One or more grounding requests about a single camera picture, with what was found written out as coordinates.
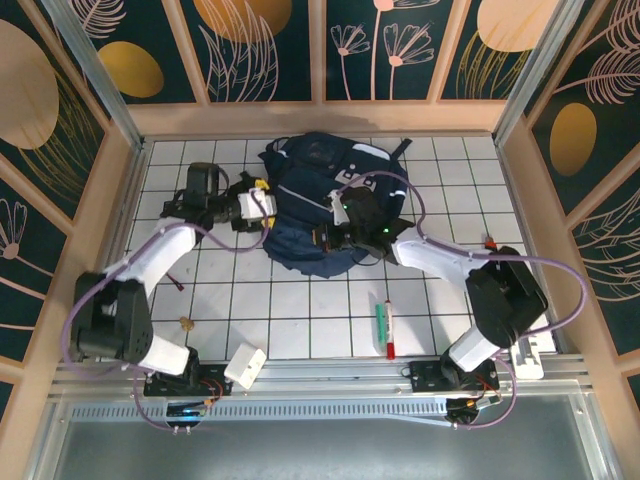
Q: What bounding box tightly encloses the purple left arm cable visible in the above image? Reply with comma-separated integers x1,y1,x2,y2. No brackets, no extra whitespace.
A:
62,192,274,432

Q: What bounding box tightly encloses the red capped marker pen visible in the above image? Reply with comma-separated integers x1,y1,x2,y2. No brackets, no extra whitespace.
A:
383,298,396,360

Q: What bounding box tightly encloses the grey slotted cable duct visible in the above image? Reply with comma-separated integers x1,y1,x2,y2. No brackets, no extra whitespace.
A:
69,397,451,427

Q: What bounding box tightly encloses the aluminium frame post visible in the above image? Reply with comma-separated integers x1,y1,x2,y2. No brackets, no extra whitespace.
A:
492,0,589,146
39,0,147,151

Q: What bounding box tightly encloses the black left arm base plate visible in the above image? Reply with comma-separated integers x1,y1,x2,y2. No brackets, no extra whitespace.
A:
143,363,232,397

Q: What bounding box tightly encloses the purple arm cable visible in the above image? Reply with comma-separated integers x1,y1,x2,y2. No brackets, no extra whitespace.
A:
62,192,274,432
329,170,589,431

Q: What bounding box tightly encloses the small circuit board with wires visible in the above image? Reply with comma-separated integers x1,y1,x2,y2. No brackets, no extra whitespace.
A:
167,397,224,420
446,393,504,424

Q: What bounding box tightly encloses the aluminium frame rail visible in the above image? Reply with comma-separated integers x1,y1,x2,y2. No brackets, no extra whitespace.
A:
49,353,594,401

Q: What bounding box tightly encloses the white plastic block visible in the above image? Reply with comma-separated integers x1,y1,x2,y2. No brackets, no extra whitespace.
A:
224,342,268,389

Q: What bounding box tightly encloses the grey metal shelf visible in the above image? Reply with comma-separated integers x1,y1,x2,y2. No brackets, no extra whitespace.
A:
27,392,624,480

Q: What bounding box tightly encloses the navy blue backpack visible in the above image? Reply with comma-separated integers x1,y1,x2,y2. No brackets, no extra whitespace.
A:
258,131,414,279

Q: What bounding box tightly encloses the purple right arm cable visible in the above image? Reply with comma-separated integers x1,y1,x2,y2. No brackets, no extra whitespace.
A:
329,170,589,431

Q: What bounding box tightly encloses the white plastic bracket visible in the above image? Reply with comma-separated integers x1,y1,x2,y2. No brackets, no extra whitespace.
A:
512,327,545,380

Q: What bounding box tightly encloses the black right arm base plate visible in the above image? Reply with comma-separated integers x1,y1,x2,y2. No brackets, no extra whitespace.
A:
409,357,500,394

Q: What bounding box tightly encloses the green marker pen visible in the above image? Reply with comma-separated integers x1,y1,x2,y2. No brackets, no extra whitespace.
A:
374,302,389,355

